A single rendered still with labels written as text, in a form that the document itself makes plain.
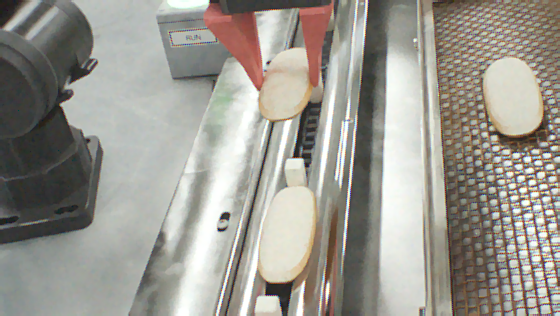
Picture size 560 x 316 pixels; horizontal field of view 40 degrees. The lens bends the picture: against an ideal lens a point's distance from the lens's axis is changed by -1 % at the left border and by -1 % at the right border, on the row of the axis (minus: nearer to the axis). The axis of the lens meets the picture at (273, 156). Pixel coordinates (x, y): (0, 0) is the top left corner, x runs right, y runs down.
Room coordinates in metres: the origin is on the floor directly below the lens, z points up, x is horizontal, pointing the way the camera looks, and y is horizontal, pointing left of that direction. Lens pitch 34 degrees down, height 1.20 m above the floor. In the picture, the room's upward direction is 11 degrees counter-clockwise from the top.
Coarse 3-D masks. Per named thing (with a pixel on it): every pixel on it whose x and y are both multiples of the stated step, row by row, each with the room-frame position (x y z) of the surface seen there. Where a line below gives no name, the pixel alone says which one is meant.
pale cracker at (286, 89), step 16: (272, 64) 0.51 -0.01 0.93; (288, 64) 0.51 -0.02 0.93; (304, 64) 0.50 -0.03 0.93; (272, 80) 0.49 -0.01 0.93; (288, 80) 0.48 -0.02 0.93; (304, 80) 0.48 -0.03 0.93; (272, 96) 0.47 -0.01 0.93; (288, 96) 0.46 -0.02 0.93; (304, 96) 0.46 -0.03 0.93; (272, 112) 0.45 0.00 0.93; (288, 112) 0.45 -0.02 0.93
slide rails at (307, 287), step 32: (352, 0) 0.77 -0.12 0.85; (288, 128) 0.55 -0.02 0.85; (320, 128) 0.54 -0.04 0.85; (320, 160) 0.49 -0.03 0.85; (320, 192) 0.45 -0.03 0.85; (256, 224) 0.43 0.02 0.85; (320, 224) 0.42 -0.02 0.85; (256, 256) 0.40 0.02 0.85; (320, 256) 0.39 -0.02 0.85; (256, 288) 0.37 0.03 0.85; (320, 288) 0.36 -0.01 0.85
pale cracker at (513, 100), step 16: (496, 64) 0.49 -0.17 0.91; (512, 64) 0.48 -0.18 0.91; (496, 80) 0.47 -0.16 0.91; (512, 80) 0.46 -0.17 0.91; (528, 80) 0.45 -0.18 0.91; (496, 96) 0.45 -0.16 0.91; (512, 96) 0.44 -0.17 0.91; (528, 96) 0.44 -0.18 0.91; (496, 112) 0.43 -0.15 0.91; (512, 112) 0.42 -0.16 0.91; (528, 112) 0.42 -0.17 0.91; (496, 128) 0.42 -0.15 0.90; (512, 128) 0.41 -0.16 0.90; (528, 128) 0.41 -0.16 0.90
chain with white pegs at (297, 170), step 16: (336, 0) 0.81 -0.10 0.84; (320, 80) 0.60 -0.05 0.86; (320, 96) 0.60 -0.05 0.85; (304, 128) 0.56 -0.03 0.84; (304, 144) 0.54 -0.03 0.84; (288, 160) 0.47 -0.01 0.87; (304, 160) 0.51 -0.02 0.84; (288, 176) 0.46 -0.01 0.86; (304, 176) 0.47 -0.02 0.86; (288, 288) 0.38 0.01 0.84; (256, 304) 0.33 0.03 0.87; (272, 304) 0.33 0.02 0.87; (288, 304) 0.36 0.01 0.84
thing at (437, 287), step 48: (432, 0) 0.65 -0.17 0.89; (480, 0) 0.62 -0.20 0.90; (432, 48) 0.56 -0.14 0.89; (432, 96) 0.49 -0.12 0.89; (432, 144) 0.43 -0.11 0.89; (480, 144) 0.42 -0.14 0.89; (528, 144) 0.40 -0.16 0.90; (432, 192) 0.38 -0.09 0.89; (528, 192) 0.35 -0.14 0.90; (432, 240) 0.34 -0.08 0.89; (432, 288) 0.30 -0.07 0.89; (480, 288) 0.29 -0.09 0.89
